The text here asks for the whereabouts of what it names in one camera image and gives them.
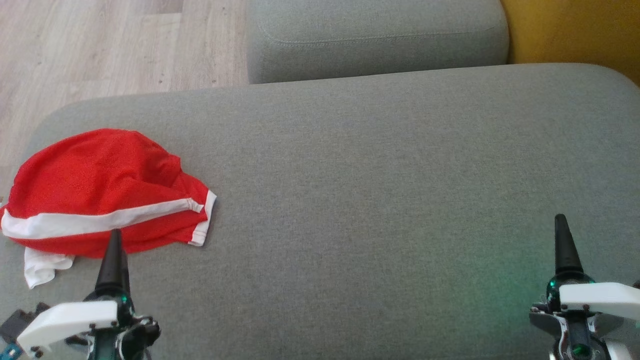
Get grey fabric sofa seat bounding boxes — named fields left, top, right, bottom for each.
left=0, top=62, right=640, bottom=360

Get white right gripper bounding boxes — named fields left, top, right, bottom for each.
left=530, top=213, right=640, bottom=360

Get yellow upholstered furniture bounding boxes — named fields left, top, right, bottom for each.
left=500, top=0, right=640, bottom=87

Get red white basketball jersey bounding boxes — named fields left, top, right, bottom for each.
left=23, top=246, right=76, bottom=290

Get red shorts with white stripes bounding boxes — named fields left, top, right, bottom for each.
left=0, top=128, right=218, bottom=259

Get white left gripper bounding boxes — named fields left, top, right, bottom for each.
left=16, top=228, right=162, bottom=360

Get grey fabric sofa cushion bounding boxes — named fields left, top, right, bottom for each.
left=246, top=0, right=510, bottom=85

